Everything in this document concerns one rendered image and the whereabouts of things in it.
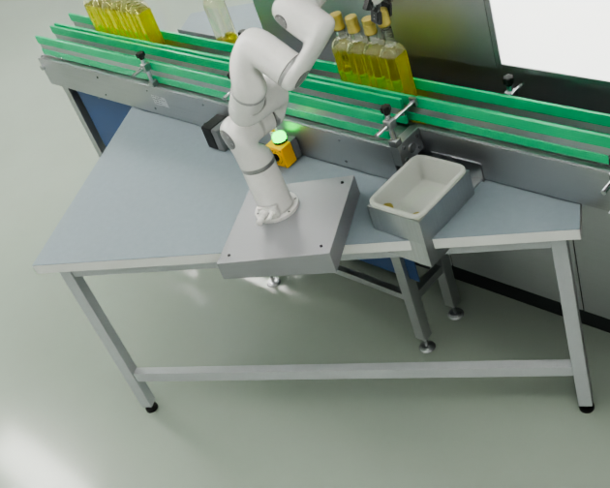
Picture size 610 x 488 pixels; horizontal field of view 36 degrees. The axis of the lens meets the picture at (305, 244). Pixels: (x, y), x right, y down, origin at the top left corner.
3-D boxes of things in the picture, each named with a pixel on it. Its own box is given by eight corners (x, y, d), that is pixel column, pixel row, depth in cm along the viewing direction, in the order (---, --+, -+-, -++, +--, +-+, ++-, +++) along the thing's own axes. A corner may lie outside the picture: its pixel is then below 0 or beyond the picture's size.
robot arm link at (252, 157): (231, 170, 251) (208, 121, 242) (268, 143, 255) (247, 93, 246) (252, 180, 244) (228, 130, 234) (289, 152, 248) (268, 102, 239)
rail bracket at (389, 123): (424, 123, 255) (413, 83, 247) (386, 159, 247) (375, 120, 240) (415, 121, 257) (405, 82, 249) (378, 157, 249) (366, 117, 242)
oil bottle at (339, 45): (374, 96, 274) (355, 31, 261) (362, 106, 271) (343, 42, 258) (359, 93, 278) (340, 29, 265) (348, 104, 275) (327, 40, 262)
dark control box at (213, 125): (242, 138, 303) (233, 117, 298) (226, 153, 299) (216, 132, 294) (226, 134, 308) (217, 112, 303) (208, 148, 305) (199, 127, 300)
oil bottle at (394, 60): (421, 106, 263) (404, 39, 250) (410, 117, 260) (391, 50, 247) (406, 103, 266) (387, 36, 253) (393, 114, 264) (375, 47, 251)
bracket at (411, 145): (425, 147, 258) (420, 127, 254) (405, 167, 254) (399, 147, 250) (415, 145, 261) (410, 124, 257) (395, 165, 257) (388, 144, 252)
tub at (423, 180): (475, 192, 248) (469, 166, 242) (425, 245, 238) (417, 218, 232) (422, 177, 259) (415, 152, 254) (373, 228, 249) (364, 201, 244)
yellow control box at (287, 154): (303, 156, 285) (296, 136, 280) (287, 170, 282) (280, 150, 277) (287, 151, 289) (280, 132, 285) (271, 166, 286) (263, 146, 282)
